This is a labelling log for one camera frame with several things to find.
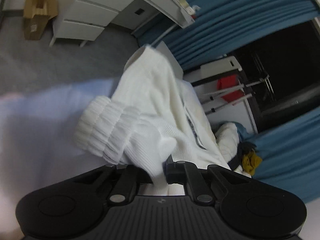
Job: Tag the white knit sweater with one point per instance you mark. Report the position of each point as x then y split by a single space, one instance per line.
152 116

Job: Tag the blue curtain left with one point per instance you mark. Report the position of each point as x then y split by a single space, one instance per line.
222 26

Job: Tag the blue curtain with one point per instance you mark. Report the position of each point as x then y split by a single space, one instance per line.
290 155
222 26

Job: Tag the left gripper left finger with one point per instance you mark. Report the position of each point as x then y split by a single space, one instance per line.
121 185

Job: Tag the dark navy garment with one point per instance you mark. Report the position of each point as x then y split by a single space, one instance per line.
243 149

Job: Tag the dark window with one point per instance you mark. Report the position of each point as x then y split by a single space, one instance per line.
288 60

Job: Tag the pink blue bed sheet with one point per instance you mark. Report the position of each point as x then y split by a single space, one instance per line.
37 147

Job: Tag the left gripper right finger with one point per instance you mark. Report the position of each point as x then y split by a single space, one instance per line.
214 185

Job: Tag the blue curtain right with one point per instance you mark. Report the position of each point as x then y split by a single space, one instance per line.
290 155

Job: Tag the white drying rack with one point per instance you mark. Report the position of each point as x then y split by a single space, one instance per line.
226 72

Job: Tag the cardboard box on floor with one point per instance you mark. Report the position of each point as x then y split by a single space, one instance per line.
36 15

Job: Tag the white bundled clothes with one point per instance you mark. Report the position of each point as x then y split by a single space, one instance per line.
227 139

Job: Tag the white desk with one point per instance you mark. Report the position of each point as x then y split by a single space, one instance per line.
178 11

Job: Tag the white drawer cabinet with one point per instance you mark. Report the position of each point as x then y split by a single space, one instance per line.
85 20

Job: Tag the yellow garment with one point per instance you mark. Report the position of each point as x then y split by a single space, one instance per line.
250 162

